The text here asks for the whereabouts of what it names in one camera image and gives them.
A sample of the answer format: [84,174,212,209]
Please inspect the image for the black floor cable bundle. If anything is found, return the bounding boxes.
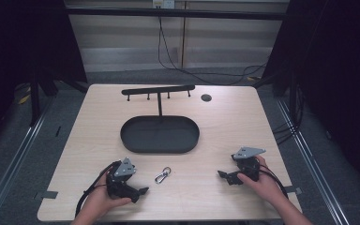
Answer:
[272,83,306,145]

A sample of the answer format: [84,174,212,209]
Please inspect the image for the silver carabiner key ring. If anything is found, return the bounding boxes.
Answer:
[154,166,173,185]

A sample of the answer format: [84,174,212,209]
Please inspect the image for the person's right hand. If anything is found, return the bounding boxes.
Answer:
[236,155,285,207]

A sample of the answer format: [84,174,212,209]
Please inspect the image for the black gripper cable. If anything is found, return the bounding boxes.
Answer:
[74,160,122,218]
[258,163,291,200]

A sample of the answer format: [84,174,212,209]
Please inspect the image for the person's left hand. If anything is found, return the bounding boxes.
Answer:
[82,171,133,219]

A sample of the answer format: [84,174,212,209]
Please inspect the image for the aluminium floor rail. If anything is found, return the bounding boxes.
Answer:
[0,93,56,225]
[276,97,353,225]

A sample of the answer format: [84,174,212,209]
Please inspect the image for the grey tape strip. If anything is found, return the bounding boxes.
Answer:
[283,186,303,196]
[33,189,59,201]

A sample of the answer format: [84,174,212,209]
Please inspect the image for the black horizontal frame bar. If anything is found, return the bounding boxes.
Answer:
[65,7,291,22]

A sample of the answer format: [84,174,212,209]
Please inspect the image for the black hanging wall cable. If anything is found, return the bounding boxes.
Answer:
[157,15,268,86]

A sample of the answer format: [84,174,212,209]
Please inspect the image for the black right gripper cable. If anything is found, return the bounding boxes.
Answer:
[258,163,291,200]

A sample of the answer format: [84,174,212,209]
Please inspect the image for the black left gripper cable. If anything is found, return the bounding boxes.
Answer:
[74,160,122,218]

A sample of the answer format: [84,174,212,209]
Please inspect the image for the white wall power outlet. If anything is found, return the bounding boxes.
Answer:
[152,0,176,10]

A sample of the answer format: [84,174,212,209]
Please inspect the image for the black key rack with tray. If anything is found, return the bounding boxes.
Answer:
[119,83,201,155]

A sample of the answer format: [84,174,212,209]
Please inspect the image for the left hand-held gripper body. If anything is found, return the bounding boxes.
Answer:
[106,157,141,204]

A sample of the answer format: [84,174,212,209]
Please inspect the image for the black curtain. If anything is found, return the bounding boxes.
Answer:
[0,0,89,158]
[253,0,360,196]

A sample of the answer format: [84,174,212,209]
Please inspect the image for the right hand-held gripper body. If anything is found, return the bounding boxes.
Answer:
[231,146,267,183]

